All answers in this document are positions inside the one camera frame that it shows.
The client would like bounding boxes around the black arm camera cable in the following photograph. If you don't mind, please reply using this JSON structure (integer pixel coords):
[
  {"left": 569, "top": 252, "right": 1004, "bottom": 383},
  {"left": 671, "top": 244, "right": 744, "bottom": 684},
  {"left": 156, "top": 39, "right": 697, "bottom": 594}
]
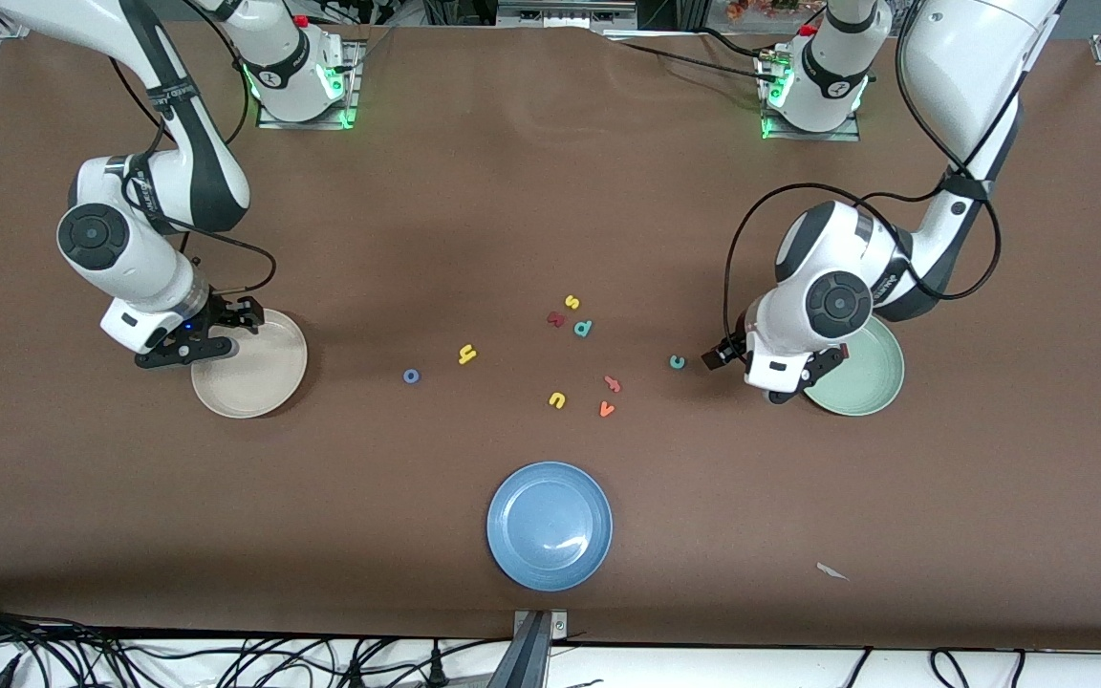
[
  {"left": 106, "top": 0, "right": 278, "bottom": 295},
  {"left": 724, "top": 0, "right": 1039, "bottom": 355}
]

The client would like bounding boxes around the beige round plate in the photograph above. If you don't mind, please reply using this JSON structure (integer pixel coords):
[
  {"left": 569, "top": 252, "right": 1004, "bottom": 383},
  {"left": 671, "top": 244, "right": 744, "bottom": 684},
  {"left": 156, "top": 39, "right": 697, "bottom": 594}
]
[{"left": 191, "top": 308, "right": 309, "bottom": 419}]

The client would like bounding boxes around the black table cable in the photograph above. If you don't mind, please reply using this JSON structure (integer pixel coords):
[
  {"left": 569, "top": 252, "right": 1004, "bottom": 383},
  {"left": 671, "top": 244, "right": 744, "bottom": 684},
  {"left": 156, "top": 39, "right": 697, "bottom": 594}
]
[
  {"left": 608, "top": 36, "right": 767, "bottom": 79},
  {"left": 689, "top": 24, "right": 781, "bottom": 60}
]

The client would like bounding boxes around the green round plate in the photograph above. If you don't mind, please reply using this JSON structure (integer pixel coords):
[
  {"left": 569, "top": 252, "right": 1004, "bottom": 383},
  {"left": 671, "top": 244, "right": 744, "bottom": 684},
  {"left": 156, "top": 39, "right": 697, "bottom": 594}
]
[{"left": 804, "top": 315, "right": 906, "bottom": 418}]

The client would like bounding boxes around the dark mounting pole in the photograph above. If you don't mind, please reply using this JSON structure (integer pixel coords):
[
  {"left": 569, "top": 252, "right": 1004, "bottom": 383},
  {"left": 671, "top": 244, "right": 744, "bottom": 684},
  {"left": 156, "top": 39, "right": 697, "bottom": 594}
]
[{"left": 488, "top": 612, "right": 551, "bottom": 688}]

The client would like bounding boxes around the black floor cable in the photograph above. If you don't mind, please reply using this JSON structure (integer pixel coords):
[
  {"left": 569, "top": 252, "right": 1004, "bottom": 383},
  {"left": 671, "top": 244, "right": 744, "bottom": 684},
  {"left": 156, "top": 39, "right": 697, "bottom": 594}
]
[{"left": 0, "top": 597, "right": 93, "bottom": 643}]

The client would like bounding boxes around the grey power strip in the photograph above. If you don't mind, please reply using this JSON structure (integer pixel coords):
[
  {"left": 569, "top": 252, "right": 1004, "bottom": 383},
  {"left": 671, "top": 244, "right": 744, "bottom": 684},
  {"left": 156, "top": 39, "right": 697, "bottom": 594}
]
[{"left": 498, "top": 0, "right": 637, "bottom": 30}]

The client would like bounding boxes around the blue round plate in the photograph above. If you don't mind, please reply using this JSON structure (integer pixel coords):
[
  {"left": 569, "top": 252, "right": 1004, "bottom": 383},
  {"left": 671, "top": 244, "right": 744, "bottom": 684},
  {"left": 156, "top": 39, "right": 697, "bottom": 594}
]
[{"left": 486, "top": 462, "right": 614, "bottom": 592}]

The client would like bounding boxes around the metal clamp bracket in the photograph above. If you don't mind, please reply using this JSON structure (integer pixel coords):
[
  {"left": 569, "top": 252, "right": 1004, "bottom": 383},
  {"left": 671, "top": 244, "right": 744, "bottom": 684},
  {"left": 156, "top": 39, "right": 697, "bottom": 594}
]
[{"left": 512, "top": 610, "right": 569, "bottom": 639}]

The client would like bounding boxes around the brown table cover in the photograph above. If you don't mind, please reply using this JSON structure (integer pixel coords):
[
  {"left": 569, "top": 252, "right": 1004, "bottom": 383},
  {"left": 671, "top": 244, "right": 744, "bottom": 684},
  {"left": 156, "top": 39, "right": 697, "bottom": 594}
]
[{"left": 0, "top": 17, "right": 1101, "bottom": 653}]

